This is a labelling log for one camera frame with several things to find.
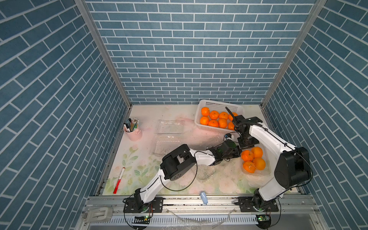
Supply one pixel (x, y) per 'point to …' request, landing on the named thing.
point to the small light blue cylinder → (204, 198)
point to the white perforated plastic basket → (220, 107)
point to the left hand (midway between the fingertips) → (247, 153)
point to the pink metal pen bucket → (133, 133)
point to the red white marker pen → (119, 181)
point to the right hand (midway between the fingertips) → (249, 147)
